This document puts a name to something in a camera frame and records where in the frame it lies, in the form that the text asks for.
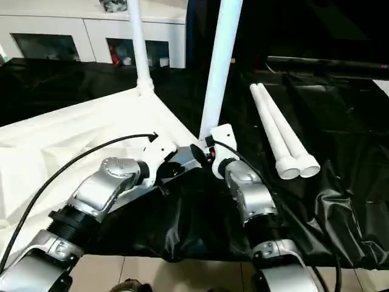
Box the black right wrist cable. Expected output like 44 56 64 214
206 136 342 292

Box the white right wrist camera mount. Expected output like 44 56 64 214
209 123 238 179

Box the white glass-door cabinet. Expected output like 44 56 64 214
0 13 187 69

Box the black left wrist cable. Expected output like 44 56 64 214
0 132 160 274

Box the black plastic mat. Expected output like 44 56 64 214
0 57 389 271

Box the white plastic table leg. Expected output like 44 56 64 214
249 83 302 179
255 82 321 178
127 0 155 96
197 0 244 149

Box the grey object on cabinet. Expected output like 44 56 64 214
99 0 129 15

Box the white plastic table top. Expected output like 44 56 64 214
0 86 202 255

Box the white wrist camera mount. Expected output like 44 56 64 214
142 137 177 188
209 123 238 179

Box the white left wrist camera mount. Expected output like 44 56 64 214
142 137 177 188

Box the white flat board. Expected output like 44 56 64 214
372 78 389 92

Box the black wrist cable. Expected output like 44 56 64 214
0 132 160 274
206 136 342 292

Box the blue vertical post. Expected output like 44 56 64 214
184 0 193 69

